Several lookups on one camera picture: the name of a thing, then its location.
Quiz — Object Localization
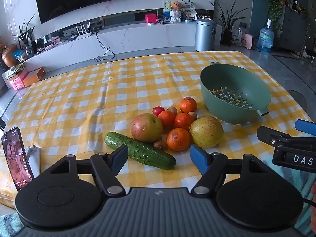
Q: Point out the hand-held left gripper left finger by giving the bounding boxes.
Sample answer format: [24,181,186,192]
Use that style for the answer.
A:
[46,144,129,197]

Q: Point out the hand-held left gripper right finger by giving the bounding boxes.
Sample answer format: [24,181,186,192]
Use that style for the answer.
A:
[190,144,274,196]

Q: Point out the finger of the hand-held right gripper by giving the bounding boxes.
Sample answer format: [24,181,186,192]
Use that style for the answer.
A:
[256,126,316,151]
[295,119,316,137]

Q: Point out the green cucumber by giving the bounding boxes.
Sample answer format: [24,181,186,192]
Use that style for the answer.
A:
[104,131,176,171]

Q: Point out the yellow green pear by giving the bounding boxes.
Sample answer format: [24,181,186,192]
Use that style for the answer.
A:
[189,116,224,149]

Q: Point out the orange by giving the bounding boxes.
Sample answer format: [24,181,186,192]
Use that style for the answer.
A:
[157,110,176,129]
[166,128,191,152]
[179,97,198,114]
[174,113,194,131]

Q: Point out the red green apple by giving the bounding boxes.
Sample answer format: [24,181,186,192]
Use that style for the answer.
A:
[131,113,163,143]

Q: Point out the green colander bowl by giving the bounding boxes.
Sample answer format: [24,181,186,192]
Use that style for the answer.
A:
[200,62,272,124]

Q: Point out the teal cloth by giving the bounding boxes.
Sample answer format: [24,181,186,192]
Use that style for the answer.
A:
[292,163,316,237]

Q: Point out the clear plastic chair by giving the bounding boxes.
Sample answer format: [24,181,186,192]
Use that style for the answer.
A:
[288,90,308,113]

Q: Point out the yellow checkered tablecloth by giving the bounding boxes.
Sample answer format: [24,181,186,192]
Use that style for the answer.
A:
[0,51,309,209]

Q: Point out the white phone stand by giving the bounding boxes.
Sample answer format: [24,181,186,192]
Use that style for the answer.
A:
[24,146,41,176]

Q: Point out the blue water jug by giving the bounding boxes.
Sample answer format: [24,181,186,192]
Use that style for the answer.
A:
[258,19,275,53]

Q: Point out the pink pig-shaped heater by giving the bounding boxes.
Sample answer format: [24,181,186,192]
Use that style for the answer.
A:
[241,33,255,50]

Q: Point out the dark grey cabinet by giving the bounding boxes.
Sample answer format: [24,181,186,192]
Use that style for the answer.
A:
[279,4,312,53]

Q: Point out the white plastic bag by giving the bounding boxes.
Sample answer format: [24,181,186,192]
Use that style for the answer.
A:
[231,28,244,47]

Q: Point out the black smartphone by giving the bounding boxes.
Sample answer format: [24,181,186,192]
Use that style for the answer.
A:
[1,127,35,192]

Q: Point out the white box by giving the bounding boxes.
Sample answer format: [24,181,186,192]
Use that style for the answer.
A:
[214,25,223,46]

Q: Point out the orange cardboard box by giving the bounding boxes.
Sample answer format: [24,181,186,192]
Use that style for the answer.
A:
[23,67,46,87]

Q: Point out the silver pedal trash can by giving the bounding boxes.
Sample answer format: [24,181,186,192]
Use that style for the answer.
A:
[195,18,217,52]

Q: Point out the white marble television console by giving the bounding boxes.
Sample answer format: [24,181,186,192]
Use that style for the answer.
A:
[23,21,198,73]

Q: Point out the long-leaf potted plant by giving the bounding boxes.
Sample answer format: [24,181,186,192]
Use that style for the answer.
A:
[209,0,250,47]

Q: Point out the pink boxes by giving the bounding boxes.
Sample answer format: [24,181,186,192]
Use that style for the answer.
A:
[5,70,29,91]

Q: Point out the green trailing vine plant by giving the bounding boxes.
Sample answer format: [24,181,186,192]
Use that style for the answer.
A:
[247,0,290,30]

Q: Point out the white router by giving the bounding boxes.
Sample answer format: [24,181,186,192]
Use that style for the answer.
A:
[75,22,92,40]

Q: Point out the teddy bear bouquet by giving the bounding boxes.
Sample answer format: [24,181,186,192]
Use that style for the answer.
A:
[170,1,183,23]

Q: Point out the golden gourd ornament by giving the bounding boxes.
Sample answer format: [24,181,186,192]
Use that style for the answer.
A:
[1,44,19,68]

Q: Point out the round printed fan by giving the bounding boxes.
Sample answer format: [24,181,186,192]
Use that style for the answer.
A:
[181,1,196,14]

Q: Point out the printed picture card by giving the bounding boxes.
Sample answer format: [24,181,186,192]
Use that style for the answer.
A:
[163,1,173,21]

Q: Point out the small green potted plant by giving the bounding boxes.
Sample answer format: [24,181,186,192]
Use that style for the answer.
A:
[12,14,36,56]

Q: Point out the black power cable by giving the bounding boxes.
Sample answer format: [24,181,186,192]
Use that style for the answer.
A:
[94,32,115,62]

